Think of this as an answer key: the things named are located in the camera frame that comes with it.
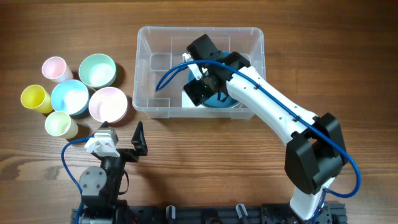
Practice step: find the pink plastic bowl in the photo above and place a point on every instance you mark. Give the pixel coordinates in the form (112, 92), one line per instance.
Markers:
(108, 104)

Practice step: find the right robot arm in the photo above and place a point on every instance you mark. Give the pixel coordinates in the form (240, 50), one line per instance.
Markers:
(315, 150)

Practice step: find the yellow plastic cup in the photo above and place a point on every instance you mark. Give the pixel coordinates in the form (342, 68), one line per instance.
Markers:
(36, 98)

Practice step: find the pink plastic cup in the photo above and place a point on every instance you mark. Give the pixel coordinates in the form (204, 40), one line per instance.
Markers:
(56, 69)

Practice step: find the dark blue plastic plate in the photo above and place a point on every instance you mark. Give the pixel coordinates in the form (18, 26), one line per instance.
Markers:
(213, 102)

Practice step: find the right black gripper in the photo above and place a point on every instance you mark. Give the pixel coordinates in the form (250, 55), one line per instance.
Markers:
(200, 91)

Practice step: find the white label in bin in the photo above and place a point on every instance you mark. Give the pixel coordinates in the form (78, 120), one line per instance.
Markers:
(187, 103)

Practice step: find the cream plastic cup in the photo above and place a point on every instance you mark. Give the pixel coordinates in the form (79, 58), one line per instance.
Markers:
(60, 124)

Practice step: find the clear plastic storage bin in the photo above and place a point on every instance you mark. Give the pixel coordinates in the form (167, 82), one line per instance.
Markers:
(161, 48)

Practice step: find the mint green plastic bowl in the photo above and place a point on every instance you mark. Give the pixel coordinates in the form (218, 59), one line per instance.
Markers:
(97, 71)

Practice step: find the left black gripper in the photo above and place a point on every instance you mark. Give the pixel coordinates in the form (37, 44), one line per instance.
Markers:
(140, 146)

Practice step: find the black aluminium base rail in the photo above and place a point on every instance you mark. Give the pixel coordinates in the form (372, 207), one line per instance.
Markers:
(266, 213)

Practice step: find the light blue plastic bowl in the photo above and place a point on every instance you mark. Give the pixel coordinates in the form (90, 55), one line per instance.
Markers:
(70, 96)

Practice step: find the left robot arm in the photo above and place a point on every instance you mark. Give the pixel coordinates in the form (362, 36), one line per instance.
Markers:
(101, 185)

